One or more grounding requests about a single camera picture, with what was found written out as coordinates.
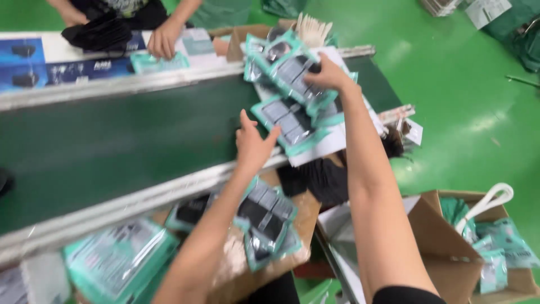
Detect white paper tags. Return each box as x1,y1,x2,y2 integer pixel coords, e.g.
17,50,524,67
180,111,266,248
396,117,424,147

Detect white strap loop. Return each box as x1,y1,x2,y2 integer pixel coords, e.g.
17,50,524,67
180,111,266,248
455,182,515,236

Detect bundle of teal mask packets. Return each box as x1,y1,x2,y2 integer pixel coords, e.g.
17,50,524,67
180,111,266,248
243,29,359,127

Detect white box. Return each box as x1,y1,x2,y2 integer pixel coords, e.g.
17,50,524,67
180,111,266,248
0,252,71,304

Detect person's black clothing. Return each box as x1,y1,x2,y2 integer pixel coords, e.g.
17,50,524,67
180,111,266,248
247,271,301,304

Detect stack of black masks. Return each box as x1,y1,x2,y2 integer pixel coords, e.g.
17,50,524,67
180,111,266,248
61,14,134,54

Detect teal mask packet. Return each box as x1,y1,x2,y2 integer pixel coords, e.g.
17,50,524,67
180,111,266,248
165,192,218,234
130,51,191,75
251,95,335,158
233,176,303,272

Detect green stick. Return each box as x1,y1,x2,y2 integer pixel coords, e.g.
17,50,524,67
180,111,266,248
505,74,540,89

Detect bundle of white strips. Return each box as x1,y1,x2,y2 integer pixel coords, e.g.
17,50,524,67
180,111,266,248
294,12,334,48

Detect white printed sheet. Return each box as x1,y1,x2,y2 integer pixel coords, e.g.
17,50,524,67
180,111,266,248
463,0,513,30

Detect person's left hand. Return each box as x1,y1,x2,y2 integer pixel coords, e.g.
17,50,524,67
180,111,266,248
235,108,282,170

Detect small open cardboard box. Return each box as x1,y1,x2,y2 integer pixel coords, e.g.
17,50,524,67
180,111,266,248
208,19,298,63

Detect green conveyor belt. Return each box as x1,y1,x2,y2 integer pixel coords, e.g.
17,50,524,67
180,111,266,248
0,44,417,271

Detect large cardboard box with packets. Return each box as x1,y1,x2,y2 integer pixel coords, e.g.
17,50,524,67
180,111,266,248
406,189,540,304

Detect blue printed boxes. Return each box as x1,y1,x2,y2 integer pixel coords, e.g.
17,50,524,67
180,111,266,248
0,30,147,93

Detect stack of printed papers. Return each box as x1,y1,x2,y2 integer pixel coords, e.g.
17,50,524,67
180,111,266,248
419,0,465,18

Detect person's black sleeve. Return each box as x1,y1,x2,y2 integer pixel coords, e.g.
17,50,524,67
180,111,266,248
372,286,447,304

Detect heap of dark green bags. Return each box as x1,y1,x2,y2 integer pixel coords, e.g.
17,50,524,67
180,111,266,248
481,0,540,73

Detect person's right hand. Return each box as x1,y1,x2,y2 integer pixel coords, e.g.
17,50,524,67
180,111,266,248
303,52,360,97

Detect heap of black masks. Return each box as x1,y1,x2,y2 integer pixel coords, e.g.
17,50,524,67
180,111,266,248
276,125,406,207

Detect stack of teal packets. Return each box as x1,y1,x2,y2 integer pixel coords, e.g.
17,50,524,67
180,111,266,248
62,216,181,304

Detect green plastic bag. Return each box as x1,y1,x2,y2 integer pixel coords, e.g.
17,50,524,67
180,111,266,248
189,0,255,30

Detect white teal packet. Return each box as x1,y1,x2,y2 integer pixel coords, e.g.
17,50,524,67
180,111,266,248
175,28,217,69

